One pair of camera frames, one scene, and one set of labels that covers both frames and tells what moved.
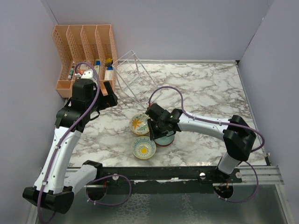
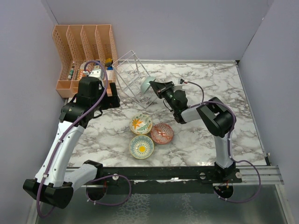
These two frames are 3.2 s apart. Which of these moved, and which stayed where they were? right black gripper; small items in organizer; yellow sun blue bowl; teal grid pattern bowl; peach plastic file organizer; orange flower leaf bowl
Moved: teal grid pattern bowl; right black gripper
Stayed: orange flower leaf bowl; small items in organizer; peach plastic file organizer; yellow sun blue bowl
